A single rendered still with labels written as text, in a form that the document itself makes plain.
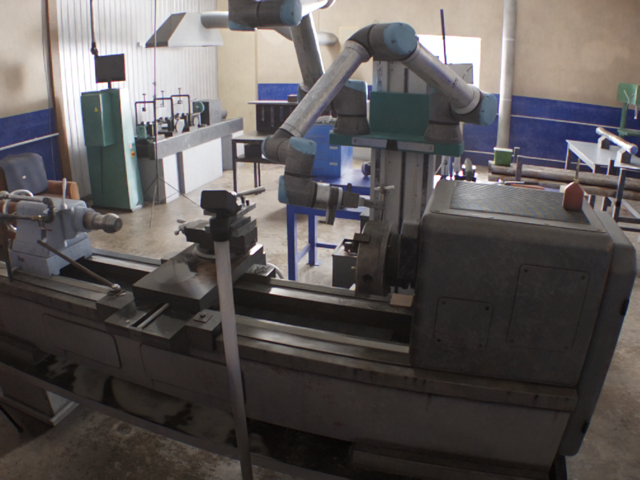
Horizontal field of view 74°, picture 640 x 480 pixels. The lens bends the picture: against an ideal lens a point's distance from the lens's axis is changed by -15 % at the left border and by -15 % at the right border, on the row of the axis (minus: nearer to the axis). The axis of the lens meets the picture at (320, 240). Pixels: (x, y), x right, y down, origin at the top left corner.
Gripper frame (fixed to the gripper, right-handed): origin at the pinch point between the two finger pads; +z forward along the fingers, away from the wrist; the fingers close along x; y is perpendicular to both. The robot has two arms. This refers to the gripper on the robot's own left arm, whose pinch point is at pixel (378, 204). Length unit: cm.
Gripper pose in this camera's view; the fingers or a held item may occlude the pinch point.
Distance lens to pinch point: 167.7
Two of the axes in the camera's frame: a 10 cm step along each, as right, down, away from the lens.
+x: -1.5, -0.7, 9.9
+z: 9.8, 1.4, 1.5
